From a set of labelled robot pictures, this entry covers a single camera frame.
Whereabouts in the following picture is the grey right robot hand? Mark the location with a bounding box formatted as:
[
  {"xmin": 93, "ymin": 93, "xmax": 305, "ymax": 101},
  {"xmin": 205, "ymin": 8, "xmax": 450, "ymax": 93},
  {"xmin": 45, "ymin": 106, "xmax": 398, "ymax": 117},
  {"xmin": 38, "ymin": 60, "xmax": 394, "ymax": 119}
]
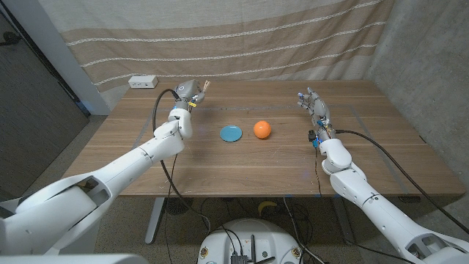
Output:
[{"xmin": 297, "ymin": 87, "xmax": 336, "ymax": 142}]

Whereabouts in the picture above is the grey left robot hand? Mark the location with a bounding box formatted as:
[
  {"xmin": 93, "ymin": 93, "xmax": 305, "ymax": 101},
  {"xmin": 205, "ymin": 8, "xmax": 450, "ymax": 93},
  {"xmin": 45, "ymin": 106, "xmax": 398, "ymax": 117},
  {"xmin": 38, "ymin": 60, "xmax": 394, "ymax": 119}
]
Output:
[{"xmin": 174, "ymin": 79, "xmax": 206, "ymax": 111}]

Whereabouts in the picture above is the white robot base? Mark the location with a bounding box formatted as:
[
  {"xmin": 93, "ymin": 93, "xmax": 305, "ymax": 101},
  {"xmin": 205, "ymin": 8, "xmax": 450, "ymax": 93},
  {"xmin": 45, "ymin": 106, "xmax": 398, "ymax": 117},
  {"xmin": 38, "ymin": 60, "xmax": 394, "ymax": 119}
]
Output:
[{"xmin": 196, "ymin": 219, "xmax": 304, "ymax": 264}]

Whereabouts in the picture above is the white power strip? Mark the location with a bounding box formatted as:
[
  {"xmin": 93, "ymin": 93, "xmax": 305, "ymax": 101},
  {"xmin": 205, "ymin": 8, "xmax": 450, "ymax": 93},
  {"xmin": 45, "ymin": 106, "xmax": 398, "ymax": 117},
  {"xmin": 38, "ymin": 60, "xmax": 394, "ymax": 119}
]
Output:
[{"xmin": 128, "ymin": 75, "xmax": 159, "ymax": 89}]

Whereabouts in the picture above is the orange fruit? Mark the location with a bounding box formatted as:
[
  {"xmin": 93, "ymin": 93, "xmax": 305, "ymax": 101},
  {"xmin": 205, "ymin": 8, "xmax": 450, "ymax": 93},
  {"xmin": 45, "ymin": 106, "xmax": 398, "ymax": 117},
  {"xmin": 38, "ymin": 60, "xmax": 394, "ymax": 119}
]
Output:
[{"xmin": 253, "ymin": 120, "xmax": 273, "ymax": 140}]

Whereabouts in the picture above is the small blue plate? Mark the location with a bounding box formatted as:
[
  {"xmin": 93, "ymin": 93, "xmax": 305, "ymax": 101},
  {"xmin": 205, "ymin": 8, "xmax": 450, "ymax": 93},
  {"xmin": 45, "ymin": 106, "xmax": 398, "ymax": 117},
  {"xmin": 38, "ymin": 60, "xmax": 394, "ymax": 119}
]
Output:
[{"xmin": 219, "ymin": 125, "xmax": 243, "ymax": 143}]

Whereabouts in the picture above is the beige striped backdrop cloth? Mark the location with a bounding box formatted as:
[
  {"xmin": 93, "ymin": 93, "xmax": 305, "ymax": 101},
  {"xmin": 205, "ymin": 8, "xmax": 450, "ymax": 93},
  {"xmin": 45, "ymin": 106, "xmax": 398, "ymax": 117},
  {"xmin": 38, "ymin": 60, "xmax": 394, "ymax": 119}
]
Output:
[{"xmin": 38, "ymin": 0, "xmax": 395, "ymax": 93}]

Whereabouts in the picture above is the yellow banana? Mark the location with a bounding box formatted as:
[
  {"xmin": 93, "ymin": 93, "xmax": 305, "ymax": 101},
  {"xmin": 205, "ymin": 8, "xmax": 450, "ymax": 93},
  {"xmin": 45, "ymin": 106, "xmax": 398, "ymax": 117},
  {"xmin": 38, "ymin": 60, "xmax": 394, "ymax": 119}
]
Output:
[{"xmin": 257, "ymin": 200, "xmax": 278, "ymax": 216}]

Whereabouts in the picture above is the grey table leg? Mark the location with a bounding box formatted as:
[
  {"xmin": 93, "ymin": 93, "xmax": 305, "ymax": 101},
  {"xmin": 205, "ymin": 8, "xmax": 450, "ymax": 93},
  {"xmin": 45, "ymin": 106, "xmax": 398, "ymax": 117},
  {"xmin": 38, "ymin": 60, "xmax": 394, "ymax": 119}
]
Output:
[
  {"xmin": 145, "ymin": 197, "xmax": 166, "ymax": 246},
  {"xmin": 331, "ymin": 196, "xmax": 356, "ymax": 246}
]

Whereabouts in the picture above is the white robot torso shell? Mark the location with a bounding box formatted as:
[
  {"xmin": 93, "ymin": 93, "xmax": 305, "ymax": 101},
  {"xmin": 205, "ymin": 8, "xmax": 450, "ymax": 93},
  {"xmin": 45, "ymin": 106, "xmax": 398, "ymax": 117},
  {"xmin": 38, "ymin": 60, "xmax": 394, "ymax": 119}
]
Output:
[{"xmin": 0, "ymin": 254, "xmax": 149, "ymax": 264}]

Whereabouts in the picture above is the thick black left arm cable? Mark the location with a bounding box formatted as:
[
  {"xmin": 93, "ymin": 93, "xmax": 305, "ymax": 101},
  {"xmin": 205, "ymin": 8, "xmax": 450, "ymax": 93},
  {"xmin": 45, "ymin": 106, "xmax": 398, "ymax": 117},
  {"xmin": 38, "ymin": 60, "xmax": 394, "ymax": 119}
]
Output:
[{"xmin": 151, "ymin": 88, "xmax": 213, "ymax": 238}]

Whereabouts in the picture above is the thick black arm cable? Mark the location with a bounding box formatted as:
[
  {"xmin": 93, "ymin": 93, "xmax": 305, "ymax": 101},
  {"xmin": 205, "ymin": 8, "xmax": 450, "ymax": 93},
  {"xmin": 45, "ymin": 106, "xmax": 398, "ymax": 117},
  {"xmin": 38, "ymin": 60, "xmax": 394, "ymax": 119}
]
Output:
[
  {"xmin": 151, "ymin": 88, "xmax": 213, "ymax": 238},
  {"xmin": 335, "ymin": 128, "xmax": 469, "ymax": 235}
]

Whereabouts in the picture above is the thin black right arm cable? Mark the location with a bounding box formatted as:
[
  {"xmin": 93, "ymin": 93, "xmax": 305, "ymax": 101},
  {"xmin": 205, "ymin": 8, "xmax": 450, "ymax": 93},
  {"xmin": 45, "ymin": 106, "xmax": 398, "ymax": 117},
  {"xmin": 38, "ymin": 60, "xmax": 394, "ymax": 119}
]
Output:
[{"xmin": 314, "ymin": 145, "xmax": 415, "ymax": 264}]

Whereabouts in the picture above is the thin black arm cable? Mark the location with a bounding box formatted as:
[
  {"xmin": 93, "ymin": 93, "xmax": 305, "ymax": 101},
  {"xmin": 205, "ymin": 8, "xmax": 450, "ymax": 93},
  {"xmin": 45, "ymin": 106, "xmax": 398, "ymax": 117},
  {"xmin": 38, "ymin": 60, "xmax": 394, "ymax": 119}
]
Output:
[
  {"xmin": 163, "ymin": 153, "xmax": 179, "ymax": 264},
  {"xmin": 314, "ymin": 145, "xmax": 415, "ymax": 264}
]

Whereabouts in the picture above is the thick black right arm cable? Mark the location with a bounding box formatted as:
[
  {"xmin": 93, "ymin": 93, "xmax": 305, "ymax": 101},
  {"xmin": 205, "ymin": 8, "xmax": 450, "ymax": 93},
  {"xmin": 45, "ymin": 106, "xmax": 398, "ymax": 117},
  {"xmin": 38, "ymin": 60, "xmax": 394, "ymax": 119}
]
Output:
[{"xmin": 335, "ymin": 128, "xmax": 469, "ymax": 235}]

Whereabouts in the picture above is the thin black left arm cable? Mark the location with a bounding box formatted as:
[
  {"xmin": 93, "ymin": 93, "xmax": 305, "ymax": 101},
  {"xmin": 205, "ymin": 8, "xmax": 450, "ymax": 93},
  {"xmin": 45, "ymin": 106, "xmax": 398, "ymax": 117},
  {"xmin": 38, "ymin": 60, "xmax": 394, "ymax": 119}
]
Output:
[{"xmin": 163, "ymin": 153, "xmax": 179, "ymax": 264}]

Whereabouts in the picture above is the black door handle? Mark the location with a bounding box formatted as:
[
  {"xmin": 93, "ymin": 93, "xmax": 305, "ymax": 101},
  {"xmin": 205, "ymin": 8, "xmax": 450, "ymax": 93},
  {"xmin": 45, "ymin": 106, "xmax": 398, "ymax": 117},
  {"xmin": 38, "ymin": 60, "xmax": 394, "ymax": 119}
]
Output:
[{"xmin": 0, "ymin": 32, "xmax": 23, "ymax": 47}]

